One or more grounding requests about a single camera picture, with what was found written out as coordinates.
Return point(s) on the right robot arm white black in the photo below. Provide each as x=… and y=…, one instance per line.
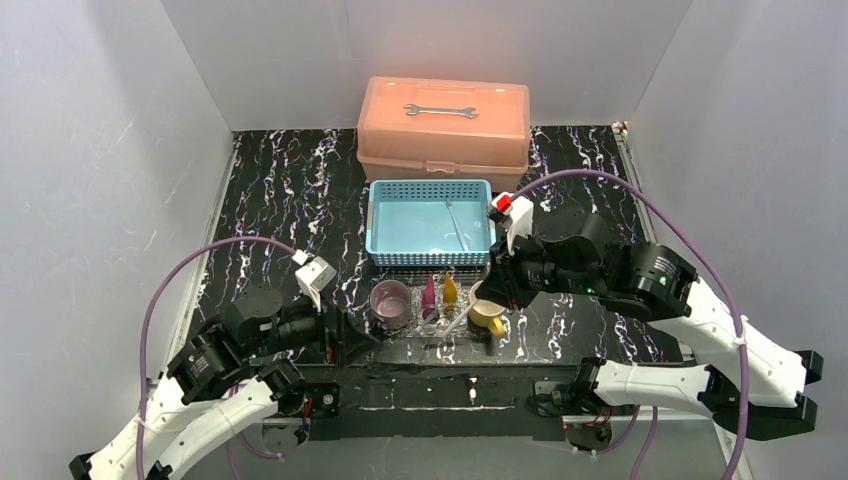
x=743, y=381

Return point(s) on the yellow mug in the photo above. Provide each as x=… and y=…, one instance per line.
x=485, y=316

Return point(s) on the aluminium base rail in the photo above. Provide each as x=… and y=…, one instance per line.
x=424, y=411

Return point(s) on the clear plastic tray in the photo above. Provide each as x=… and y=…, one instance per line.
x=416, y=328

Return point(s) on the yellow toothpaste tube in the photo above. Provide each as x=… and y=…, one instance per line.
x=450, y=293

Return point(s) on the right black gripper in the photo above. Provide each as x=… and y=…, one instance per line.
x=505, y=279

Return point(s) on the orange plastic toolbox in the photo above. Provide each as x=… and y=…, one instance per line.
x=494, y=146

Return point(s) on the light blue plastic basket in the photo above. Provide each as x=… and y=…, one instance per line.
x=408, y=224

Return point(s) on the purple mug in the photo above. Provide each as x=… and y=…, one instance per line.
x=390, y=301

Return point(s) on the pink toothpaste tube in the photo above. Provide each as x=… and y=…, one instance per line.
x=429, y=306

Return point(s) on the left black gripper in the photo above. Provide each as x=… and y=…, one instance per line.
x=333, y=336

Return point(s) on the silver open-end wrench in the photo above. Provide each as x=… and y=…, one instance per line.
x=414, y=110

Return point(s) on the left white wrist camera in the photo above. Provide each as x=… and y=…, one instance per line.
x=313, y=276

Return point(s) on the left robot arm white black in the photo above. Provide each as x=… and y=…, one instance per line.
x=227, y=376

